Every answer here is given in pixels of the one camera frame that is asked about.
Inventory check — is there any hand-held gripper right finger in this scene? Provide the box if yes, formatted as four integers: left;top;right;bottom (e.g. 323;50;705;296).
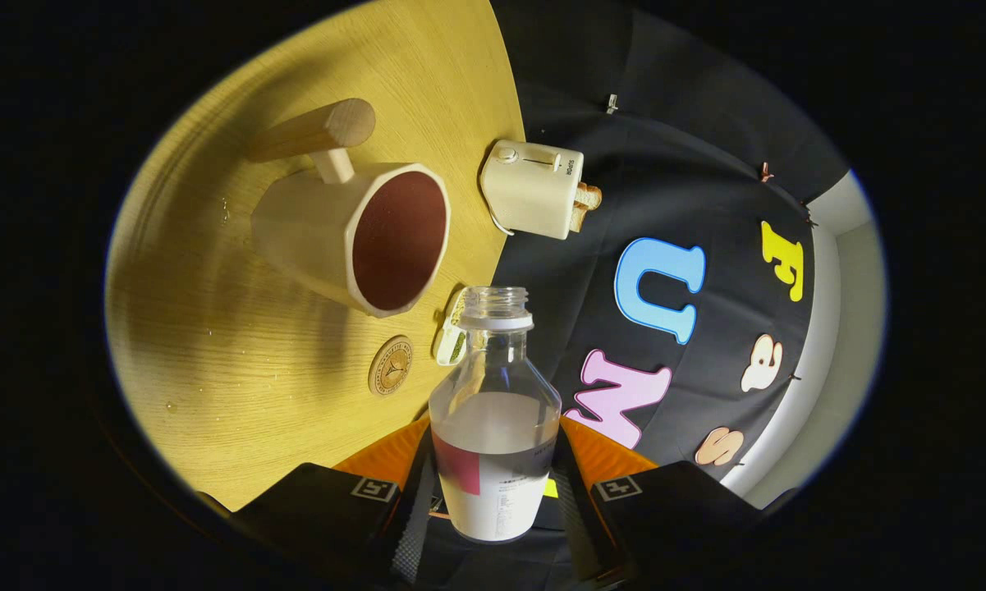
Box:
552;415;764;589

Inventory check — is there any cream cup with wooden handle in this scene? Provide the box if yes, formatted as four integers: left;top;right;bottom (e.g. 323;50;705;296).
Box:
245;98;452;319

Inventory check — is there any wooden table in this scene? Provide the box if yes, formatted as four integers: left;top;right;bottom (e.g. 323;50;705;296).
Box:
105;0;526;511

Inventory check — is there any round wooden coaster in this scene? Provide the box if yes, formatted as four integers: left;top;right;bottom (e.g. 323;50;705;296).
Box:
368;335;415;397

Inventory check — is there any clear juice bottle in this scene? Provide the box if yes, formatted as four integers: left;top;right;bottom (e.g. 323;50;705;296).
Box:
429;286;562;544

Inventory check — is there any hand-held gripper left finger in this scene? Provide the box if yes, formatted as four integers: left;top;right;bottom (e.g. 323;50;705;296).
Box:
230;419;440;588

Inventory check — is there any cream toaster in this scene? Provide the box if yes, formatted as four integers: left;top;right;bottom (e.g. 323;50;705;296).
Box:
479;139;585;241

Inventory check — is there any white divided dish with grains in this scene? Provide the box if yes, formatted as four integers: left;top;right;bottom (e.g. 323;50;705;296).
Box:
433;287;469;367

